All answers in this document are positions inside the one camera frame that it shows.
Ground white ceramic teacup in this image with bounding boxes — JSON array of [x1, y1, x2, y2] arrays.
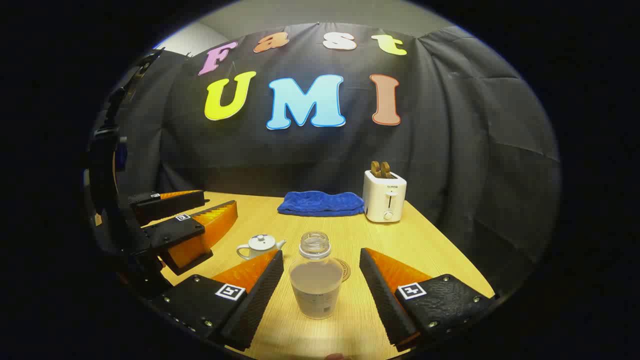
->
[[236, 240, 287, 262]]

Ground clear plastic water bottle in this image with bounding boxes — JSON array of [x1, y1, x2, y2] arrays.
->
[[288, 231, 345, 321]]

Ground white teacup lid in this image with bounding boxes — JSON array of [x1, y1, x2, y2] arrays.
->
[[248, 234, 276, 252]]

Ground white toaster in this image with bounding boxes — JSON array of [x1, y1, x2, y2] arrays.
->
[[362, 170, 408, 224]]

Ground blue folded towel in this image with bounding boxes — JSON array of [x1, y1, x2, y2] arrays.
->
[[276, 190, 366, 218]]

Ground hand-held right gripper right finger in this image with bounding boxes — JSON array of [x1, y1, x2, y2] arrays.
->
[[359, 247, 497, 352]]

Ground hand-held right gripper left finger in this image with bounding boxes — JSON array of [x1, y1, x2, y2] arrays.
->
[[150, 249, 285, 352]]

